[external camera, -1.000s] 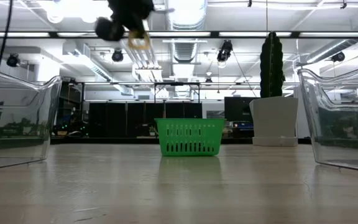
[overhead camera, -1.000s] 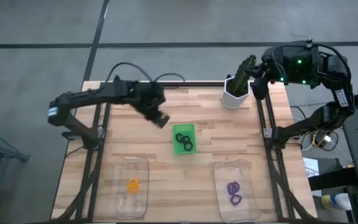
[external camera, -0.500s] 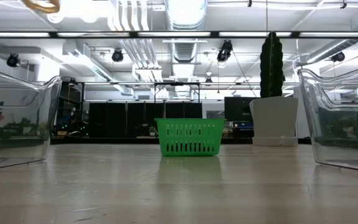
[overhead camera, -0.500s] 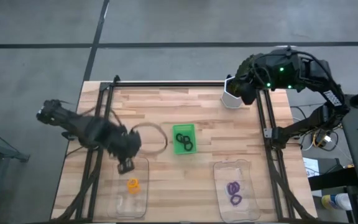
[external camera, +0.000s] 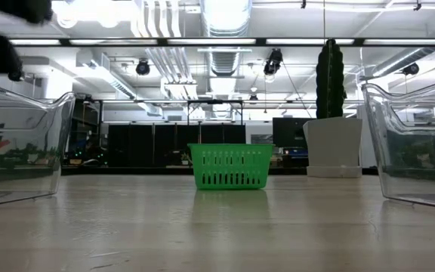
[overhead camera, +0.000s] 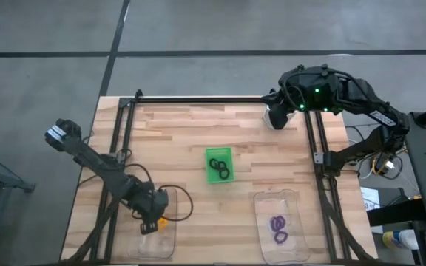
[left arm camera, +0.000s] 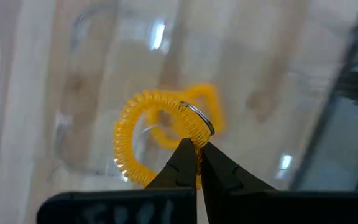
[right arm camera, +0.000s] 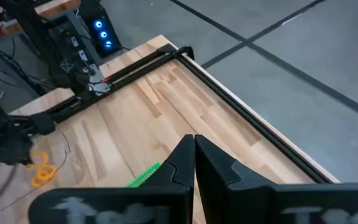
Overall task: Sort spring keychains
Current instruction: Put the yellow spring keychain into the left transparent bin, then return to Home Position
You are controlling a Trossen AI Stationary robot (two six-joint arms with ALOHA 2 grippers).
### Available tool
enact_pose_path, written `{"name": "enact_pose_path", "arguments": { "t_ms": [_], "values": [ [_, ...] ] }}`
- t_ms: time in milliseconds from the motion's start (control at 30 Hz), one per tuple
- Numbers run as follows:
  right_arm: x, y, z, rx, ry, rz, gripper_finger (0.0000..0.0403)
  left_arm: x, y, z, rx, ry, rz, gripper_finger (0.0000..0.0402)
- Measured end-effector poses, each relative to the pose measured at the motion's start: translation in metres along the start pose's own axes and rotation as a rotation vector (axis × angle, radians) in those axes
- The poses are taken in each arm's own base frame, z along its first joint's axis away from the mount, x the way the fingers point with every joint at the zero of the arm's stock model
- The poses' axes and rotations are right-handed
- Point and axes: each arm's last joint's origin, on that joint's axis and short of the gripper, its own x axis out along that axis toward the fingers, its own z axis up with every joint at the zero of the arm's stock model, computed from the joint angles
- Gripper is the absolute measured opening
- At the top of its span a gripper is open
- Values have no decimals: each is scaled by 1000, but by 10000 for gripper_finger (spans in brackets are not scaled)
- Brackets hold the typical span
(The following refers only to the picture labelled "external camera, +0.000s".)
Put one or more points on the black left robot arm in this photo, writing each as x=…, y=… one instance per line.
x=13, y=9

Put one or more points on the clear plastic bin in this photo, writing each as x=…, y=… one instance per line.
x=410, y=185
x=21, y=181

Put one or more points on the black ceiling spotlight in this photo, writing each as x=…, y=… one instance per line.
x=142, y=67
x=411, y=69
x=273, y=61

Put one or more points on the black cabinet row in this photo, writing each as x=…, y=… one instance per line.
x=145, y=145

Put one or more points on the green plastic basket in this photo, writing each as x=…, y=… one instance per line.
x=230, y=151

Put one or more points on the black monitor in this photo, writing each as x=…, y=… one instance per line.
x=287, y=132

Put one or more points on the tall green cactus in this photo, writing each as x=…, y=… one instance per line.
x=330, y=79

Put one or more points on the white square planter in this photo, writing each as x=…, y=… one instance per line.
x=332, y=145

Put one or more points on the silver round air duct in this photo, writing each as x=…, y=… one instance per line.
x=226, y=15

